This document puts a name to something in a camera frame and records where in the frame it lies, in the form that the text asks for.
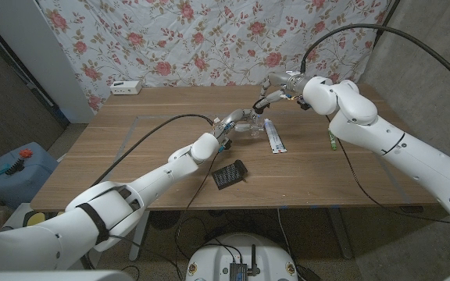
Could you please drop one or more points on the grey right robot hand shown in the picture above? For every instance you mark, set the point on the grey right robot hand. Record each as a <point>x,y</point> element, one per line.
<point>289,84</point>

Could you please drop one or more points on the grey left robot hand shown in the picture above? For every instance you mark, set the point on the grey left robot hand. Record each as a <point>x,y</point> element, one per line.
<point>234,116</point>

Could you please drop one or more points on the clear spray bottle black pump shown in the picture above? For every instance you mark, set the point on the clear spray bottle black pump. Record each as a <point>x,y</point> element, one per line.
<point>257,124</point>

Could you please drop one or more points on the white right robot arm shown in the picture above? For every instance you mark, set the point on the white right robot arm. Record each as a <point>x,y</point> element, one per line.
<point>385,136</point>

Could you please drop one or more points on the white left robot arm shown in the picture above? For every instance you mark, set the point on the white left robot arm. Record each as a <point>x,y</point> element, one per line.
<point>151,179</point>

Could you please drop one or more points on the white toothpaste tube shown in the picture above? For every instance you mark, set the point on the white toothpaste tube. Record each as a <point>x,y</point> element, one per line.
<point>275,136</point>

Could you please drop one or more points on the green marker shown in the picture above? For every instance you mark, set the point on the green marker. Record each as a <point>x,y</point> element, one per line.
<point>332,142</point>

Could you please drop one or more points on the floral backdrop cloth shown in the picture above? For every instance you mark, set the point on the floral backdrop cloth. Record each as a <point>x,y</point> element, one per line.
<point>229,39</point>

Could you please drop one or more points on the white power strip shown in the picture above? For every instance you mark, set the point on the white power strip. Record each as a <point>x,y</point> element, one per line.
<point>125,87</point>

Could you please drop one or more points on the black pole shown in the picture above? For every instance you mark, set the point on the black pole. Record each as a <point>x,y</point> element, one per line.
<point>385,17</point>

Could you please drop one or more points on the black round fan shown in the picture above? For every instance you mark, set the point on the black round fan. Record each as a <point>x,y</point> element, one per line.
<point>164,219</point>

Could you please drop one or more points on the black antenna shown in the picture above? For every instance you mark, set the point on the black antenna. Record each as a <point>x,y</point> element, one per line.
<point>254,257</point>

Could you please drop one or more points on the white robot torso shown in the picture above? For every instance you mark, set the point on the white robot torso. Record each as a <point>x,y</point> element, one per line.
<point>213,257</point>

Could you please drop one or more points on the white table leg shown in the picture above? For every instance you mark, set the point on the white table leg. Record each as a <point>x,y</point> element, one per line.
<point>141,238</point>

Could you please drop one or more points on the grey computer module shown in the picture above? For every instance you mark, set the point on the grey computer module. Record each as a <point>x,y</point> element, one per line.
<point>237,271</point>

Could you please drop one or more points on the grey table leg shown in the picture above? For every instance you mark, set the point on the grey table leg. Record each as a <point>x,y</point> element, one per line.
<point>340,234</point>

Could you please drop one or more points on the red flower toy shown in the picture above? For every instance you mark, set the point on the red flower toy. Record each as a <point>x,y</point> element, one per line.
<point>26,153</point>

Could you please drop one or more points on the blue storage box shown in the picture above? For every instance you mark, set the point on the blue storage box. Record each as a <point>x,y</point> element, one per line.
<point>29,183</point>

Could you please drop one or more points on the yellow black object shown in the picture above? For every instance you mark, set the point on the yellow black object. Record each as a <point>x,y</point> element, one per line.
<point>34,219</point>

